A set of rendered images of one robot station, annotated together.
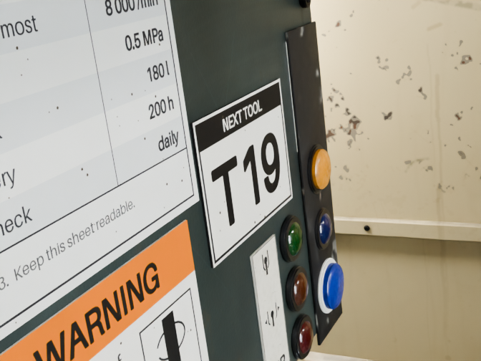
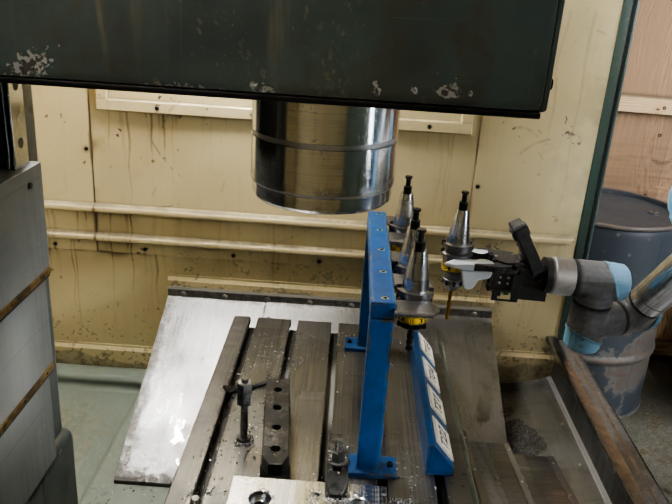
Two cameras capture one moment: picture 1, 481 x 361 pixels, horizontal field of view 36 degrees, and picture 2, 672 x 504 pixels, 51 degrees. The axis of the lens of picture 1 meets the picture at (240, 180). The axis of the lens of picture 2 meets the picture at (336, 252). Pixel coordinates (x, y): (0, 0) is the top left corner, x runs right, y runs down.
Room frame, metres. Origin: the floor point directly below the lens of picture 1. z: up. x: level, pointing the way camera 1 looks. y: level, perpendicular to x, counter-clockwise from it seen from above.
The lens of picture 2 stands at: (-0.42, 0.62, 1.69)
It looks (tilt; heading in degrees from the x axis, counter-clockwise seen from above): 21 degrees down; 332
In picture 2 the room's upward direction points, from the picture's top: 4 degrees clockwise
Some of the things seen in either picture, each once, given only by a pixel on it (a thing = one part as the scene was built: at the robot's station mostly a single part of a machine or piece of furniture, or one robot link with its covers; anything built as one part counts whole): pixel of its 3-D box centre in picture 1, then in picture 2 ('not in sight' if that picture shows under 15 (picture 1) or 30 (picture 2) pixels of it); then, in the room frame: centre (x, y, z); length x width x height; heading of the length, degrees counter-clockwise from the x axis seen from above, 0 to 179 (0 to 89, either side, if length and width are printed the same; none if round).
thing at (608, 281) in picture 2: not in sight; (598, 281); (0.50, -0.46, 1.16); 0.11 x 0.08 x 0.09; 62
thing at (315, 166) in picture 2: not in sight; (324, 141); (0.28, 0.27, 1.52); 0.16 x 0.16 x 0.12
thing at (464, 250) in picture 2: not in sight; (457, 248); (0.63, -0.21, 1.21); 0.06 x 0.06 x 0.03
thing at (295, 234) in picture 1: (293, 238); not in sight; (0.40, -0.03, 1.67); 0.02 x 0.01 x 0.02; 152
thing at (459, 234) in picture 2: not in sight; (460, 225); (0.63, -0.21, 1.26); 0.04 x 0.04 x 0.07
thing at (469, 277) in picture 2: not in sight; (468, 275); (0.59, -0.21, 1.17); 0.09 x 0.03 x 0.06; 75
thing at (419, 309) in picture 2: not in sight; (417, 309); (0.43, 0.02, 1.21); 0.07 x 0.05 x 0.01; 62
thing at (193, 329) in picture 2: not in sight; (320, 409); (0.85, -0.04, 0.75); 0.89 x 0.70 x 0.26; 62
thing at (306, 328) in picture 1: (303, 337); not in sight; (0.40, -0.03, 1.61); 0.02 x 0.01 x 0.02; 152
